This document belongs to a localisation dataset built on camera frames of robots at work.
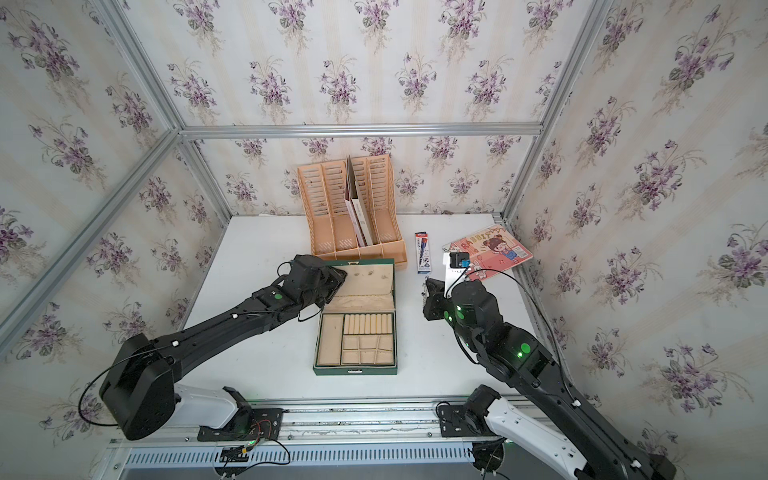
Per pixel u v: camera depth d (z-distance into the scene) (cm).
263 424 73
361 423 75
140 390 40
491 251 109
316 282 65
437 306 57
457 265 55
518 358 44
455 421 73
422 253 107
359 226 93
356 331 84
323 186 108
